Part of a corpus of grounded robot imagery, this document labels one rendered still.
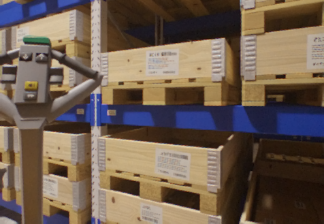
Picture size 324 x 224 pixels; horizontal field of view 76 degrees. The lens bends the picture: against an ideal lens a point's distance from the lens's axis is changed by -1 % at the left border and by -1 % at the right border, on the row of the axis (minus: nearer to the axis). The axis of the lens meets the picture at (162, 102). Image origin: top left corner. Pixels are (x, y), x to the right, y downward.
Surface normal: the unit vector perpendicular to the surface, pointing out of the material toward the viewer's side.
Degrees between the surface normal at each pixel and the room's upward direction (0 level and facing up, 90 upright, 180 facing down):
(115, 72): 90
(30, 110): 71
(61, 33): 90
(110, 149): 90
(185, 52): 90
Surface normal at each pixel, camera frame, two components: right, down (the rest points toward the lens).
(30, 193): 0.28, 0.00
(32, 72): 0.26, -0.26
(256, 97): -0.46, 0.01
